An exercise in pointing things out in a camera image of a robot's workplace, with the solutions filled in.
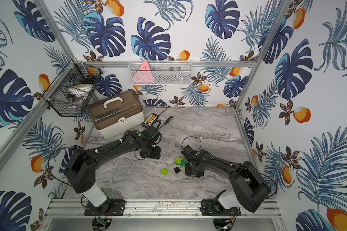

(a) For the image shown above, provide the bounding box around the dark green long brick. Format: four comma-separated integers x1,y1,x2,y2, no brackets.
180,160,187,167

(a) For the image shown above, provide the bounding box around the black yellow screwdriver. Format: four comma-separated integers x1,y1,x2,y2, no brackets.
162,116,174,127

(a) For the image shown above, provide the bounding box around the lime green square brick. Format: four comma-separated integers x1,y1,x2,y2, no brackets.
175,157,182,166

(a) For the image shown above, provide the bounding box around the black square brick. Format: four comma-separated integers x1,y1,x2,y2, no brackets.
174,167,181,174

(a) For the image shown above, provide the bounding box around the black bit holder case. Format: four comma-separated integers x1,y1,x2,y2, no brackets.
141,113,159,128

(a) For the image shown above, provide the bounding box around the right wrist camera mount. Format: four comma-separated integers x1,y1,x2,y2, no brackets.
181,145,197,162

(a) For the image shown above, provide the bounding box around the white round object in basket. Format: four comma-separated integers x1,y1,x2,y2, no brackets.
67,84,93,98

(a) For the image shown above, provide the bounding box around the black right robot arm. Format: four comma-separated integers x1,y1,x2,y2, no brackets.
181,146,271,216

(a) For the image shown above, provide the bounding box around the white storage box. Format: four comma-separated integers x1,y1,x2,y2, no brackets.
88,90,144,139

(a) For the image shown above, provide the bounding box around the black wire basket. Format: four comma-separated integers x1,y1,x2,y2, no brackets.
42,60,103,117

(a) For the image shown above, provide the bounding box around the clear mesh wall shelf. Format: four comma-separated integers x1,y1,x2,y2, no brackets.
128,60,192,85

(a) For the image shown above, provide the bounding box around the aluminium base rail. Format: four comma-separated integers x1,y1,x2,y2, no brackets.
40,199,287,231

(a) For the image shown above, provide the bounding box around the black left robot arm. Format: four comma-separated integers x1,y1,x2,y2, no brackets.
64,128,162,208

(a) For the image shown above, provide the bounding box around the pink triangle card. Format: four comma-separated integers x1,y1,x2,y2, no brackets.
132,61,154,84

